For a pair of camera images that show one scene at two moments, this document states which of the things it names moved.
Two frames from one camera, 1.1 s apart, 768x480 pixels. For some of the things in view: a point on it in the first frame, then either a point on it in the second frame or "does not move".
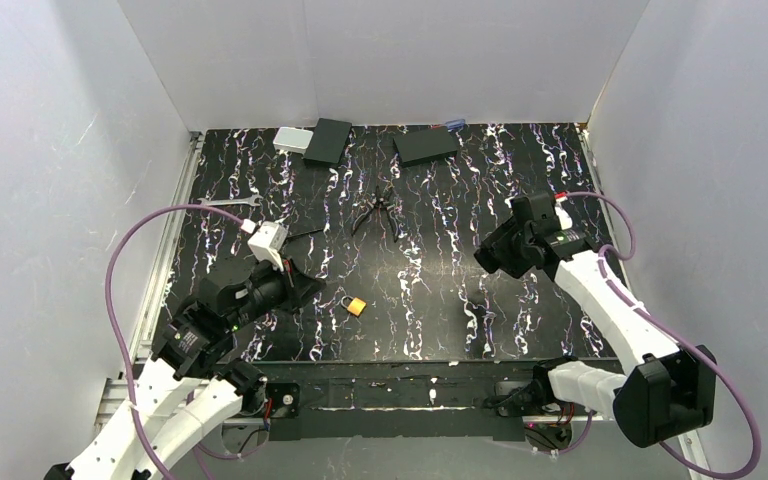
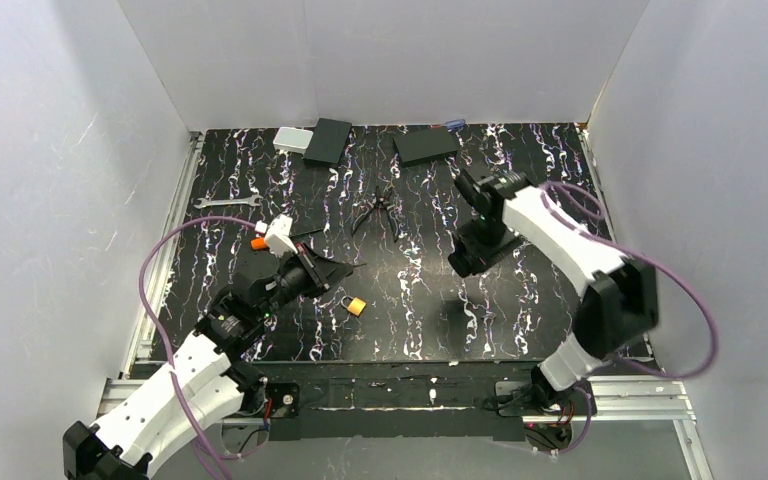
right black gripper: x=492 y=255 to x=466 y=258
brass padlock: x=356 y=305 does not move
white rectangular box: x=292 y=139 does not move
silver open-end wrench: x=245 y=201 does not move
